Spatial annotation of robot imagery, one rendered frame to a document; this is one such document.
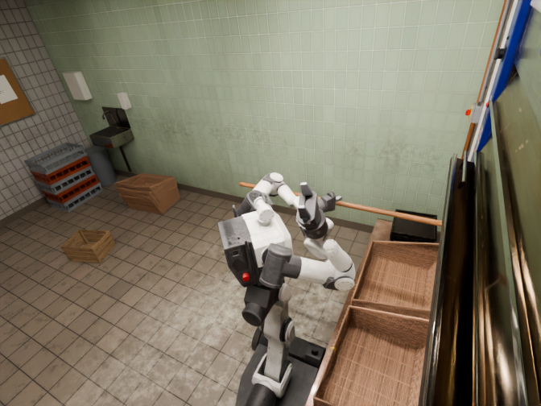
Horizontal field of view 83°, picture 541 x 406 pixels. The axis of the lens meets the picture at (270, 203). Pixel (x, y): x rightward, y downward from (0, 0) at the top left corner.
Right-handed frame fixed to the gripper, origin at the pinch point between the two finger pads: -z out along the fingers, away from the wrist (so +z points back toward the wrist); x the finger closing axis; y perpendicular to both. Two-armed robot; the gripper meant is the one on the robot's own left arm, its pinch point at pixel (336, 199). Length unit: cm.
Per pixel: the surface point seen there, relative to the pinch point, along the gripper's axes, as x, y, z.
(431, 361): -22, 94, 45
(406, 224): 45, 3, -63
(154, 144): 67, -315, 61
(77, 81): -14, -392, 126
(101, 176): 119, -378, 145
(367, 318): 55, 42, 7
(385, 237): 65, -10, -59
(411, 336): 56, 61, -6
